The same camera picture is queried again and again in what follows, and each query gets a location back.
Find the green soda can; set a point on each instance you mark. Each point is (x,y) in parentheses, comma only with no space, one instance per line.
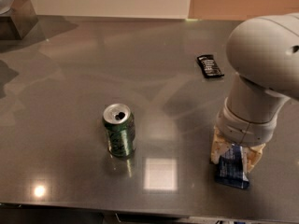
(119,123)

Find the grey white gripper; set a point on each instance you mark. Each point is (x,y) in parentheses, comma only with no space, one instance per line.
(242,127)

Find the blue rxbar wrapper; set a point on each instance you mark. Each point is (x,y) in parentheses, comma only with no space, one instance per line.
(231,170)

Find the black snack bar wrapper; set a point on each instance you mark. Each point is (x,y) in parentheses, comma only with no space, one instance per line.
(209,66)

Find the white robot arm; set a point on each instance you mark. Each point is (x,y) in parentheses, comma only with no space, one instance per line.
(264,54)

